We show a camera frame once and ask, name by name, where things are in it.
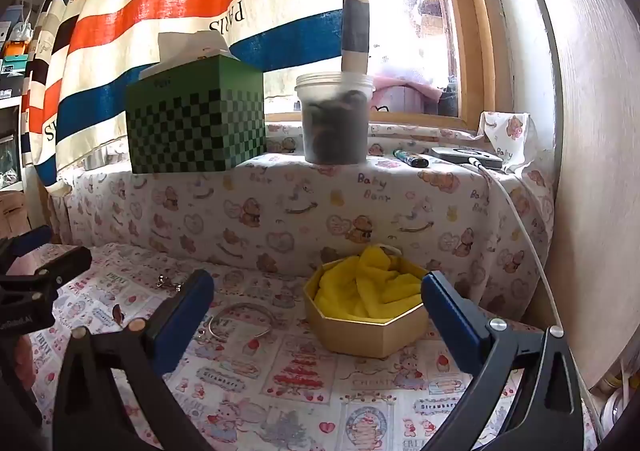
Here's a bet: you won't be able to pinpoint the silver bangle bracelet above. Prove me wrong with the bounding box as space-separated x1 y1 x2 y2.
194 302 278 346

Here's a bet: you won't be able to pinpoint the white round wooden board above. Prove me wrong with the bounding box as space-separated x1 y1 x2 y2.
510 0 640 389

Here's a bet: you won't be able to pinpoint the strawberry print cloth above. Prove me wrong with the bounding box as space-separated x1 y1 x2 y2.
30 243 601 451

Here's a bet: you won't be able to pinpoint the white plastic rolls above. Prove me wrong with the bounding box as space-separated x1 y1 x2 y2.
595 366 636 432

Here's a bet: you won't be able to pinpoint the white tissue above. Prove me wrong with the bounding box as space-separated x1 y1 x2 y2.
139 30 233 79

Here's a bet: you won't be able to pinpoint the wooden window frame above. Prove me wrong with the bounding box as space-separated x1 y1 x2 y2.
432 0 501 132

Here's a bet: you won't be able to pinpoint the white cable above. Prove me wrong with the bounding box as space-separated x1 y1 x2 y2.
470 158 563 332

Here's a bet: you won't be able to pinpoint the blue lighter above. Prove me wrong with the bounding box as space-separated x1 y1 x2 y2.
393 149 430 168

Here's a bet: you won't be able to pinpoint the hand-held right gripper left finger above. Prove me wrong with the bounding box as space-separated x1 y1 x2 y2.
52 269 216 451

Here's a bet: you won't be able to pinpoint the green checkered tissue box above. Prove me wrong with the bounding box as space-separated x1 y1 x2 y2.
125 55 267 175

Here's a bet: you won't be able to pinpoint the yellow cloth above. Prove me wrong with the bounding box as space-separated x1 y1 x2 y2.
317 245 426 322

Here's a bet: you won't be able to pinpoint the pink cloth outside window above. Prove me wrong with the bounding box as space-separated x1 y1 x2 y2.
372 64 443 114

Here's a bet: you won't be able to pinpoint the bear print cloth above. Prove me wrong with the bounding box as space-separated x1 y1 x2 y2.
50 111 558 327

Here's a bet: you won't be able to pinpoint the gold hexagonal box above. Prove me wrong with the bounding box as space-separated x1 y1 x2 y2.
303 243 432 359

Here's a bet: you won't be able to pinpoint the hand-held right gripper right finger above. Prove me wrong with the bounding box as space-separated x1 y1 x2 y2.
421 270 586 451

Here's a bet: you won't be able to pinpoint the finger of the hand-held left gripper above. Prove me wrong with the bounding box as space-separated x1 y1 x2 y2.
0 225 54 266
0 245 94 301

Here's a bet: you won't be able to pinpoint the grey flat device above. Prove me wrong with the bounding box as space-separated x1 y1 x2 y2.
431 145 505 169

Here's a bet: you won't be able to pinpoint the cluttered storage shelf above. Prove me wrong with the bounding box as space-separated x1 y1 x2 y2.
0 0 36 192

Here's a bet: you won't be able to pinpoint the cardboard box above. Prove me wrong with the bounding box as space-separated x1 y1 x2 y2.
0 191 31 238

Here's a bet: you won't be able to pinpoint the clear plastic jar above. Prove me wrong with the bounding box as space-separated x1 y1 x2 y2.
294 72 376 165

